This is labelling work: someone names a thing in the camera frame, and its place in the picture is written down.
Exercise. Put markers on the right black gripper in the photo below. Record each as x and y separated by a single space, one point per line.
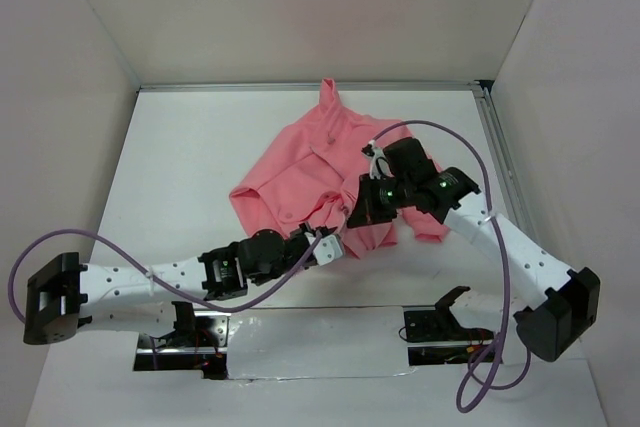
368 208

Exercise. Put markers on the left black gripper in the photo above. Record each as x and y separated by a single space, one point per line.
300 234

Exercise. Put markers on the pink zip jacket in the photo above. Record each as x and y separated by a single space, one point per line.
310 174

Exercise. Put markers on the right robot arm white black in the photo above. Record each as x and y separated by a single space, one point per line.
561 302

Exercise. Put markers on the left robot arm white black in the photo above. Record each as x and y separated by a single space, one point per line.
67 296

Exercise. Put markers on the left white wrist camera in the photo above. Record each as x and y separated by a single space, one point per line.
330 247

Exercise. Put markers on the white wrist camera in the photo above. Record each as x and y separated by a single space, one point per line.
378 164
330 247

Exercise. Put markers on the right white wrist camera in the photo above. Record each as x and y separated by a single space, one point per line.
378 164

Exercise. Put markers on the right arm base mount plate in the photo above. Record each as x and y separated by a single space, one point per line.
434 337

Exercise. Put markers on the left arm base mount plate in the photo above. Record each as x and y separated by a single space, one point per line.
202 350

